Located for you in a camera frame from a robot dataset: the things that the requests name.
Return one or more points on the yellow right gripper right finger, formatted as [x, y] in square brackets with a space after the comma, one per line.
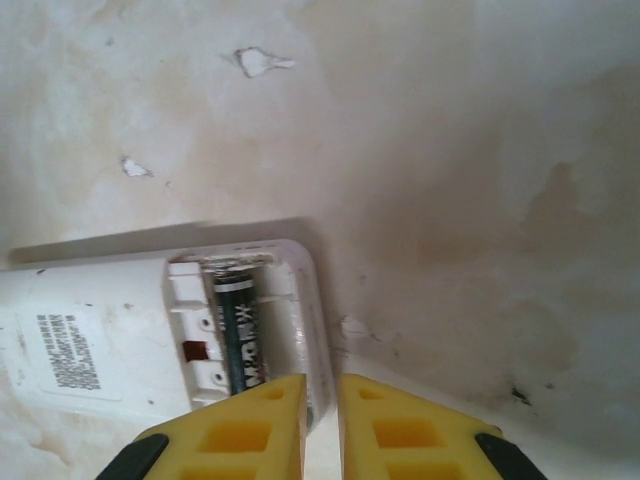
[360, 450]

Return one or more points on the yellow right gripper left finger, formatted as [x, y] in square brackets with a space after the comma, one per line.
[280, 450]

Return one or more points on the black battery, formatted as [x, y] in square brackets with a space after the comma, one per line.
[240, 325]

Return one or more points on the white remote with label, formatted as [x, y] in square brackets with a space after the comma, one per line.
[115, 300]

